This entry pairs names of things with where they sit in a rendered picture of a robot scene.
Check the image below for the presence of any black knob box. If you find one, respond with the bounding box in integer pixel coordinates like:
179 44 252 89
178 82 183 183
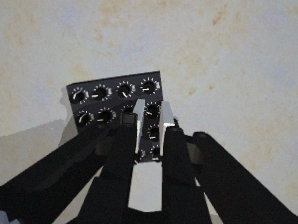
66 71 163 165

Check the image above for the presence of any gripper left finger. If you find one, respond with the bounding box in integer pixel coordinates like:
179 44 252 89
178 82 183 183
0 99 145 224

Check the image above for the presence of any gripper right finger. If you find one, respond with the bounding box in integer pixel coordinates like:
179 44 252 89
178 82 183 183
159 101 298 224

